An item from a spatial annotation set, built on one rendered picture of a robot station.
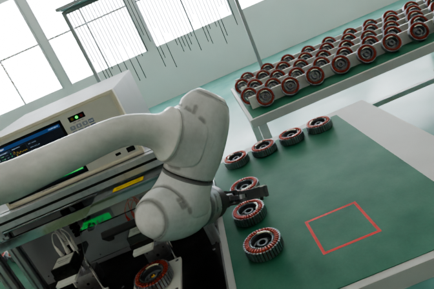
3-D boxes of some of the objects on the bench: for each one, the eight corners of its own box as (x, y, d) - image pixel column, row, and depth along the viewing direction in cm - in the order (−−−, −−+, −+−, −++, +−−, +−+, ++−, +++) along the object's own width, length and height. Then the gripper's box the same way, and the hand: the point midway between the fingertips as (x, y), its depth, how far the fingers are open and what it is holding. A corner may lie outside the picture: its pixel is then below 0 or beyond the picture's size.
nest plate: (182, 293, 105) (180, 289, 104) (131, 314, 105) (129, 311, 105) (182, 259, 119) (180, 256, 118) (137, 277, 119) (135, 275, 119)
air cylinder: (101, 284, 124) (93, 271, 122) (80, 293, 124) (72, 280, 123) (104, 273, 129) (96, 260, 127) (84, 282, 129) (75, 269, 127)
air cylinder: (171, 255, 123) (163, 241, 121) (149, 264, 123) (141, 250, 122) (171, 246, 128) (164, 232, 126) (150, 254, 128) (143, 241, 127)
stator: (280, 261, 103) (276, 251, 102) (243, 265, 108) (237, 255, 107) (287, 233, 113) (283, 223, 112) (252, 238, 118) (247, 228, 117)
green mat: (496, 224, 87) (496, 224, 87) (244, 327, 89) (244, 326, 89) (336, 115, 176) (336, 114, 176) (212, 167, 179) (212, 166, 178)
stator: (229, 193, 149) (226, 185, 148) (255, 180, 150) (252, 171, 149) (237, 205, 138) (234, 197, 137) (265, 191, 140) (261, 182, 139)
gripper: (163, 228, 91) (206, 215, 111) (261, 212, 81) (290, 200, 100) (157, 197, 93) (201, 189, 112) (253, 176, 82) (283, 171, 101)
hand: (241, 195), depth 105 cm, fingers open, 13 cm apart
